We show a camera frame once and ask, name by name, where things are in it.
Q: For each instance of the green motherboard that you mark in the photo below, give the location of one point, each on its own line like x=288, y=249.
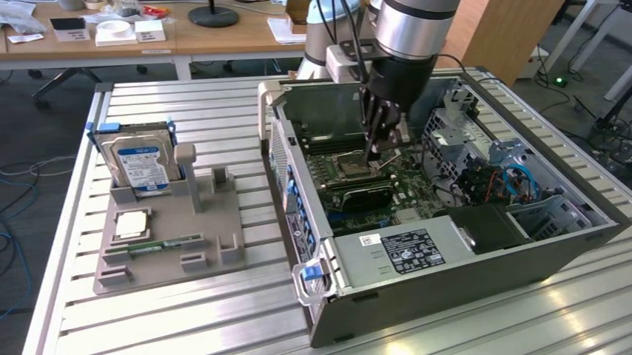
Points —
x=415, y=192

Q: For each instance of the blue plastic case latch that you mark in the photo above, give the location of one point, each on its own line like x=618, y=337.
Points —
x=312, y=275

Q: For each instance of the hard disk in blue carrier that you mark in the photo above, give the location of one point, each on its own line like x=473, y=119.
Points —
x=141, y=162

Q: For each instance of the crumpled plastic bag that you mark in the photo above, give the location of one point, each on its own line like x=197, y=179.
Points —
x=20, y=18

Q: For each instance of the grey power supply unit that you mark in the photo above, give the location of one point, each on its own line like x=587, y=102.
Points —
x=360, y=266

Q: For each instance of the black and white sign box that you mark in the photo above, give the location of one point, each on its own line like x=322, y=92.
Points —
x=69, y=29

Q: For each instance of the white tape roll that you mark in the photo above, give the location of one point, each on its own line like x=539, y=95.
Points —
x=114, y=29

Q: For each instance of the brown cardboard box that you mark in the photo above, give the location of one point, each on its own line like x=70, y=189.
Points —
x=296, y=11

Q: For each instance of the black round lamp base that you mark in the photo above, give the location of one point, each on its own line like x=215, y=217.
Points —
x=213, y=17

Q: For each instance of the white desk frame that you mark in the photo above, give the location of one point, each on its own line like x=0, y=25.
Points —
x=572, y=37

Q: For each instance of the metal socket cover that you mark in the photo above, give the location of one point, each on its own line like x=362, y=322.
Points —
x=392, y=157

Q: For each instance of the metal disk bay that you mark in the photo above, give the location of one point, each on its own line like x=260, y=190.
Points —
x=543, y=222

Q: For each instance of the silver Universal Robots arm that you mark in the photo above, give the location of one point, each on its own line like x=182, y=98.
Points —
x=409, y=26

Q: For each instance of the grey cup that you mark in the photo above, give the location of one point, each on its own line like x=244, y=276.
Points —
x=71, y=4

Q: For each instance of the long wooden desk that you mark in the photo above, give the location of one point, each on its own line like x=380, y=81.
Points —
x=65, y=48

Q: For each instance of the black graphics card with fan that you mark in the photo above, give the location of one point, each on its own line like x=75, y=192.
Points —
x=365, y=199

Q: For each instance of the black office chair base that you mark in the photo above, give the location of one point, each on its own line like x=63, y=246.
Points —
x=67, y=79

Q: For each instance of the flat white box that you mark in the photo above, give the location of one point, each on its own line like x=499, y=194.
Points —
x=115, y=41

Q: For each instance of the black device green light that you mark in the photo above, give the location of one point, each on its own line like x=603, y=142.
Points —
x=559, y=80

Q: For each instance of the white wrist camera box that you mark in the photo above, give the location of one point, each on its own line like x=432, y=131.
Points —
x=342, y=68

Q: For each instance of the CPU socket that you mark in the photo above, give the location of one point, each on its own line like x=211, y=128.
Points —
x=350, y=168

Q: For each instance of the silver chipset heatsink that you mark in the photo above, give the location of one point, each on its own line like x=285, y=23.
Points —
x=408, y=216

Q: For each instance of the small white labelled box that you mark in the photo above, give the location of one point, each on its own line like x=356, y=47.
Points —
x=150, y=31

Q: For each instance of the red and white card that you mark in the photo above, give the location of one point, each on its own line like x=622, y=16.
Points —
x=24, y=38

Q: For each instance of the perforated metal drive cage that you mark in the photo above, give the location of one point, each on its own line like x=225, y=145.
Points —
x=455, y=155

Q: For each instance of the grey plastic parts rack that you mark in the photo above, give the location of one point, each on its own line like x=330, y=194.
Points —
x=167, y=266

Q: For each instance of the stack of white papers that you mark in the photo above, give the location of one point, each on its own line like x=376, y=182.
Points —
x=284, y=31

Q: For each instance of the green RAM stick bare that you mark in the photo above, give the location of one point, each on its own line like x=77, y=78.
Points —
x=153, y=245

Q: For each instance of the wooden cabinet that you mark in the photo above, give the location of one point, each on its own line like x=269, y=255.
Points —
x=493, y=37

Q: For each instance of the blue expansion slot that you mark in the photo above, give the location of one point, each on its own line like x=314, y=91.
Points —
x=336, y=215

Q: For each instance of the white box red button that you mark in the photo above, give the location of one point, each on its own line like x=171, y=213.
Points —
x=536, y=63

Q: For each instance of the silver CPU chip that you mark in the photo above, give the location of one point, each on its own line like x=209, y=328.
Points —
x=131, y=225

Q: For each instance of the grey open PC case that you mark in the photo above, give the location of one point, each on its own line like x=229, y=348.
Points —
x=444, y=296

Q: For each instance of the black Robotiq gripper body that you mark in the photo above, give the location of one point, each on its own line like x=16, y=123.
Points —
x=403, y=79

